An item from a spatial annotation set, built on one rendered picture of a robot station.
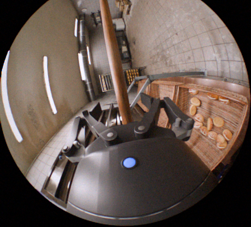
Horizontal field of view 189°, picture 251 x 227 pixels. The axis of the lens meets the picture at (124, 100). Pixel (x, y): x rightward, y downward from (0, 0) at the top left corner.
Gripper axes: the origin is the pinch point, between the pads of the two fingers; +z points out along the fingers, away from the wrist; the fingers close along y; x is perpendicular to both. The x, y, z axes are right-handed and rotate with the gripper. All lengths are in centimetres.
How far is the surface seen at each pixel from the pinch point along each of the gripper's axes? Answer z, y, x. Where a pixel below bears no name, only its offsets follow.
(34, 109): 49, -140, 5
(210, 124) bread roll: -4, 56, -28
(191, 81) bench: 24, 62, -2
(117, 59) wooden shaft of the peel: -1.1, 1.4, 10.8
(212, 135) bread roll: -9, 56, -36
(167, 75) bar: 36, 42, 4
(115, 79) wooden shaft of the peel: -1.1, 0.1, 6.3
